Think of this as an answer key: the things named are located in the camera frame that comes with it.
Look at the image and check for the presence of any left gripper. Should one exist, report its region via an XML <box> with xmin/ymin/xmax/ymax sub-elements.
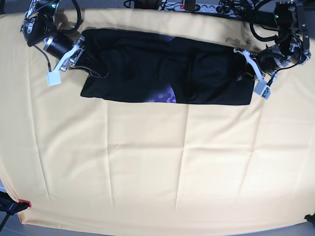
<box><xmin>233</xmin><ymin>46</ymin><xmax>288</xmax><ymax>83</ymax></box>

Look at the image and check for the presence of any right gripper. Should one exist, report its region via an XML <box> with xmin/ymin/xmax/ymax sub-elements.
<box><xmin>43</xmin><ymin>34</ymin><xmax>86</xmax><ymax>72</ymax></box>

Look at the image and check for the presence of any black T-shirt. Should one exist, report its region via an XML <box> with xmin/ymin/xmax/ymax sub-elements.
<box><xmin>81</xmin><ymin>29</ymin><xmax>254</xmax><ymax>106</ymax></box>

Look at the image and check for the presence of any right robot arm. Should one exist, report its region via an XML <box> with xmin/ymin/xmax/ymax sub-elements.
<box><xmin>20</xmin><ymin>0</ymin><xmax>85</xmax><ymax>72</ymax></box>

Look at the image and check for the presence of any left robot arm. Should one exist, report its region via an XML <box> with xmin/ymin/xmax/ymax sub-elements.
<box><xmin>235</xmin><ymin>0</ymin><xmax>314</xmax><ymax>85</ymax></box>

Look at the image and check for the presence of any white power strip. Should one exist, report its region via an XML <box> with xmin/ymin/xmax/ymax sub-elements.
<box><xmin>158</xmin><ymin>0</ymin><xmax>245</xmax><ymax>17</ymax></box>

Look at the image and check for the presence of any yellow table cloth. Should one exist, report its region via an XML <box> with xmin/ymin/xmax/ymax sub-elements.
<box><xmin>0</xmin><ymin>14</ymin><xmax>315</xmax><ymax>236</ymax></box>

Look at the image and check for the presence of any black red clamp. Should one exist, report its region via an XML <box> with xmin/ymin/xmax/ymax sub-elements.
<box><xmin>0</xmin><ymin>192</ymin><xmax>32</xmax><ymax>215</ymax></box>

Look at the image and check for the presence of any black clamp corner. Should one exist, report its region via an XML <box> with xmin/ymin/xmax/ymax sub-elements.
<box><xmin>304</xmin><ymin>214</ymin><xmax>315</xmax><ymax>225</ymax></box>

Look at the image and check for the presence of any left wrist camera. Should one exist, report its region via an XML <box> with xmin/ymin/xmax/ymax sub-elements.
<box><xmin>253</xmin><ymin>82</ymin><xmax>271</xmax><ymax>100</ymax></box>

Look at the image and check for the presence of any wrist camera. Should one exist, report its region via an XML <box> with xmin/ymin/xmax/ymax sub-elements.
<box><xmin>46</xmin><ymin>71</ymin><xmax>62</xmax><ymax>86</ymax></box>
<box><xmin>253</xmin><ymin>82</ymin><xmax>271</xmax><ymax>100</ymax></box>

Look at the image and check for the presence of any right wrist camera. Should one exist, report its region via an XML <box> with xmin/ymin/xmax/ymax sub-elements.
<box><xmin>46</xmin><ymin>71</ymin><xmax>62</xmax><ymax>86</ymax></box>

